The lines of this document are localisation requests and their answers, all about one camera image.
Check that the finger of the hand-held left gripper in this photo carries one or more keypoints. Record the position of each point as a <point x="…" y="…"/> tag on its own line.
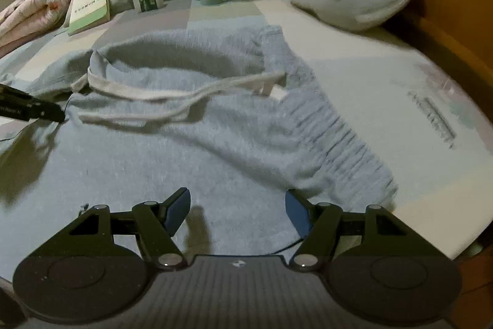
<point x="46" y="112"/>

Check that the green tissue packet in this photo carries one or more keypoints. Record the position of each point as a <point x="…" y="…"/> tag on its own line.
<point x="148" y="0"/>

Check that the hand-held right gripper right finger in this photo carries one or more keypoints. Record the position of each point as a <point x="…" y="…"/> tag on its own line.
<point x="296" y="213"/>

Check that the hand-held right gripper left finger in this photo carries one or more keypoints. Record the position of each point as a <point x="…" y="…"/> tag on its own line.
<point x="177" y="209"/>

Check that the green and white book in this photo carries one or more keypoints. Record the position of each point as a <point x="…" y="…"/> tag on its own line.
<point x="88" y="5"/>

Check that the patchwork bed sheet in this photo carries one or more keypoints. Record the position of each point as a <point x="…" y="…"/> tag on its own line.
<point x="385" y="90"/>

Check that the pink floral quilt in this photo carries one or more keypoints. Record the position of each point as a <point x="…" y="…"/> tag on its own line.
<point x="27" y="13"/>

